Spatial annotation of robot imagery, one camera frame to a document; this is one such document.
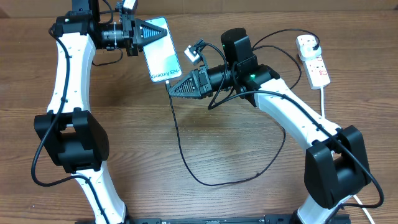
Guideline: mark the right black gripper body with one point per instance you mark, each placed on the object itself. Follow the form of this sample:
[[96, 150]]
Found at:
[[207, 88]]

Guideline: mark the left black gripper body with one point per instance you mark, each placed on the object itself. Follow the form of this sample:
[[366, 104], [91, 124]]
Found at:
[[127, 30]]

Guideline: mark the Samsung Galaxy smartphone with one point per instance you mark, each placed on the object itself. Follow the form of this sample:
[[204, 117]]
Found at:
[[161, 57]]

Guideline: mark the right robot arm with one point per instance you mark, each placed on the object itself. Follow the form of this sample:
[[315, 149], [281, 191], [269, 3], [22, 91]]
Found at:
[[336, 162]]

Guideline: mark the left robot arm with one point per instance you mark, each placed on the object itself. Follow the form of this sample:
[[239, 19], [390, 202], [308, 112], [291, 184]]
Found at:
[[68, 131]]

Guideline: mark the white charger plug adapter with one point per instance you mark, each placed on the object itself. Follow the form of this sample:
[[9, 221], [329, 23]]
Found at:
[[307, 52]]

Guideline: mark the white power strip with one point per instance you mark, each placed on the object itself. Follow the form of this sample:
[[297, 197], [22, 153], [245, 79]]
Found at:
[[315, 69]]

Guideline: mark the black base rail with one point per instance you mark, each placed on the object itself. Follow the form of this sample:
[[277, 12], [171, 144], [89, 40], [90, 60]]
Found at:
[[268, 219]]

